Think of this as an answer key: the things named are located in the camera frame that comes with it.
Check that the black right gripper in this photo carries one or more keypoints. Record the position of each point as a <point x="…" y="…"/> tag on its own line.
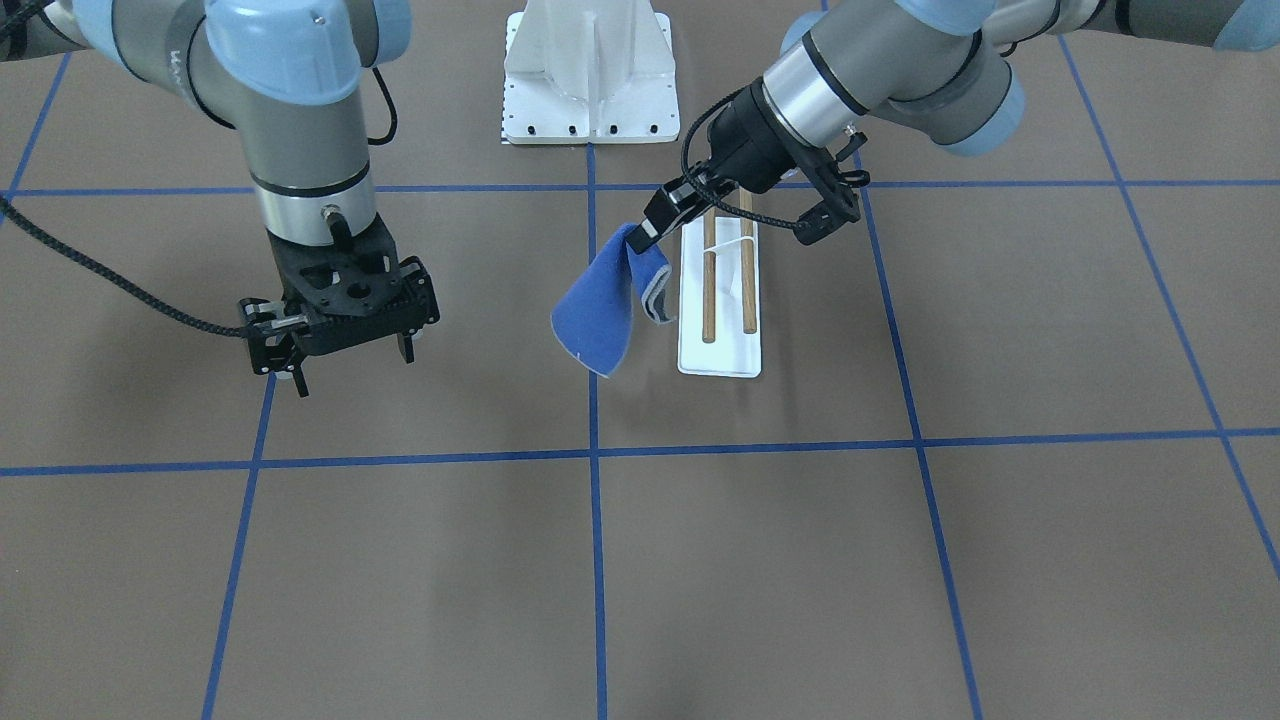
<point x="264" y="341"/>

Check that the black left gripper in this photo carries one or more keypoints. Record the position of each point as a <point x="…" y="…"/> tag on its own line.
<point x="746" y="139"/>

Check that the blue microfiber towel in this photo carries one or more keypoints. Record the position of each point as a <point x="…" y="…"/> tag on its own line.
<point x="594" y="320"/>

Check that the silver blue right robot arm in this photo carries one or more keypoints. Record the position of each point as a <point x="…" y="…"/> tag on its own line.
<point x="285" y="75"/>

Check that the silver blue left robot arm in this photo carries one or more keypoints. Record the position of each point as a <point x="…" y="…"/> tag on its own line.
<point x="934" y="66"/>

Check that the wooden rack rod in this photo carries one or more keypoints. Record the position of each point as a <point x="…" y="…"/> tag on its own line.
<point x="708" y="278"/>
<point x="747" y="257"/>

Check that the white towel rack base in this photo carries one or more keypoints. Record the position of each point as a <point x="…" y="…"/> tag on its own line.
<point x="734" y="354"/>

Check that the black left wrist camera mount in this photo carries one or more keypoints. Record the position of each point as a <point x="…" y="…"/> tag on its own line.
<point x="838" y="190"/>

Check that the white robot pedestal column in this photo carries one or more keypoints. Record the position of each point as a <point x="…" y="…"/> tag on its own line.
<point x="589" y="72"/>

